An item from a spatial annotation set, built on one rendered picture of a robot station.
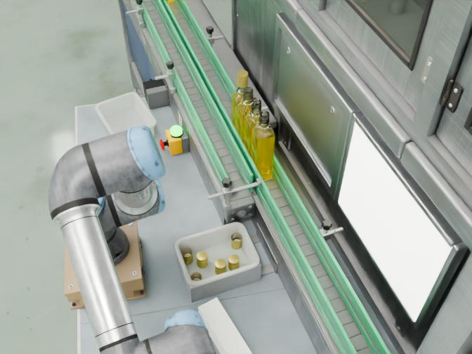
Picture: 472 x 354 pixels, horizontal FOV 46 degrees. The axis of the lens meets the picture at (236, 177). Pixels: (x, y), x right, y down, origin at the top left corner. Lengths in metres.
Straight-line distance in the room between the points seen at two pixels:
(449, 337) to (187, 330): 0.60
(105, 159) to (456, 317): 0.76
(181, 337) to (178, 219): 0.84
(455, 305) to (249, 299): 1.19
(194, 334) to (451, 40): 0.71
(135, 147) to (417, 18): 0.61
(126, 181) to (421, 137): 0.61
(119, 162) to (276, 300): 0.77
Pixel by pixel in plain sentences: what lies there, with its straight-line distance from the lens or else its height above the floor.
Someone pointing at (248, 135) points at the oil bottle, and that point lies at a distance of 1.75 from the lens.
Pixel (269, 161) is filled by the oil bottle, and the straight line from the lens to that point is 1.75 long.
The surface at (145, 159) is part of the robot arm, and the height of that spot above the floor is 1.42.
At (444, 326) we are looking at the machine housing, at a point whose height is 1.73.
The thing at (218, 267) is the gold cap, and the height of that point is 0.81.
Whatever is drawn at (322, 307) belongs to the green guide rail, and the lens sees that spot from 1.52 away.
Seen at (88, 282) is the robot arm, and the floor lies 1.32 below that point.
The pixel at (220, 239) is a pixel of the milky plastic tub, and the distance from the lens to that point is 1.77.
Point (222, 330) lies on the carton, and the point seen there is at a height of 0.81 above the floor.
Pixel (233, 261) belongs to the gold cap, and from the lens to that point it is 1.70.
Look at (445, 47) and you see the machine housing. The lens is 1.11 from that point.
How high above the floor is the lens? 2.23
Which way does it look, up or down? 48 degrees down
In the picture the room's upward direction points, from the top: straight up
